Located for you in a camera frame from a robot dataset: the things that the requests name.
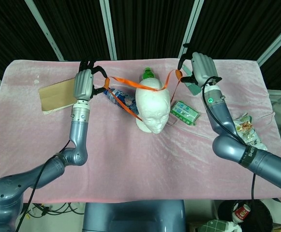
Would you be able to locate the blue plastic drink bottle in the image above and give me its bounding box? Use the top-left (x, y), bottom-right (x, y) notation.
top-left (103, 87), bottom-right (140, 116)

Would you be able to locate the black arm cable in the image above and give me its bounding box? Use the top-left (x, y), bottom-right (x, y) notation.
top-left (202, 77), bottom-right (257, 202)
top-left (14, 139), bottom-right (73, 232)

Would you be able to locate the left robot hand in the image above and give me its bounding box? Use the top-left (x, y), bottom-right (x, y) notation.
top-left (73, 60), bottom-right (107, 101)

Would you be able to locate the blue-grey robot torso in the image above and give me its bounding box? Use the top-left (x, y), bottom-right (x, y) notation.
top-left (82, 200), bottom-right (187, 232)

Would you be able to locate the green grid pattern box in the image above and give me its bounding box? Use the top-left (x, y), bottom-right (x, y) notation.
top-left (200, 218), bottom-right (232, 232)

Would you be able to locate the black floor cable bundle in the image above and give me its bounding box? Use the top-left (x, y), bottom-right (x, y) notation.
top-left (21, 202), bottom-right (83, 218)

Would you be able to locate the red white cup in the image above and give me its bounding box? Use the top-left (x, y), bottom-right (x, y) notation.
top-left (232, 203), bottom-right (251, 223)

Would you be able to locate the pink fleece table cloth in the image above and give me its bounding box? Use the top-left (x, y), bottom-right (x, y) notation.
top-left (0, 59), bottom-right (281, 205)

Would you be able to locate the brown paper notebook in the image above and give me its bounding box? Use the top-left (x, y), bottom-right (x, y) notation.
top-left (38, 77), bottom-right (77, 115)

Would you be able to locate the green capped bottle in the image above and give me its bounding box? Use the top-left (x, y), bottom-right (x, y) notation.
top-left (141, 68), bottom-right (157, 82)

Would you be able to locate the green tissue pack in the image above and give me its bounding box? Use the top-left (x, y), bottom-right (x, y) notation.
top-left (170, 101), bottom-right (201, 127)

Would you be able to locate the white snack bag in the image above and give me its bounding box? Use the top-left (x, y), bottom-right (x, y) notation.
top-left (233, 115), bottom-right (268, 151)

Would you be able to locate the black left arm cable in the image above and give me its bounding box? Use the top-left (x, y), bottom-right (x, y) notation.
top-left (14, 139), bottom-right (73, 232)

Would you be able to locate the orange lanyard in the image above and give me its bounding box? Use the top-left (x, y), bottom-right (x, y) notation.
top-left (103, 69), bottom-right (183, 123)

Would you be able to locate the black waste bin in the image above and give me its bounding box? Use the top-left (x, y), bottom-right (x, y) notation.
top-left (217, 199), bottom-right (274, 232)

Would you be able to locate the white partition frame post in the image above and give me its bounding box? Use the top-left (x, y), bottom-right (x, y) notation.
top-left (256, 18), bottom-right (281, 66)
top-left (99, 0), bottom-right (118, 61)
top-left (24, 0), bottom-right (65, 61)
top-left (178, 0), bottom-right (204, 59)

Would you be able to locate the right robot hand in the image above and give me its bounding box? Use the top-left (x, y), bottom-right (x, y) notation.
top-left (177, 43), bottom-right (222, 89)

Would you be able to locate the white foam mannequin head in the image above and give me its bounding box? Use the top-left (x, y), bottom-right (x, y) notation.
top-left (135, 79), bottom-right (172, 134)

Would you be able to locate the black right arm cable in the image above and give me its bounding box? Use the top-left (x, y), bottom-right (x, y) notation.
top-left (202, 77), bottom-right (257, 202)

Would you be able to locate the green hand brush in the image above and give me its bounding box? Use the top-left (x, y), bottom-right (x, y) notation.
top-left (185, 81), bottom-right (202, 96)

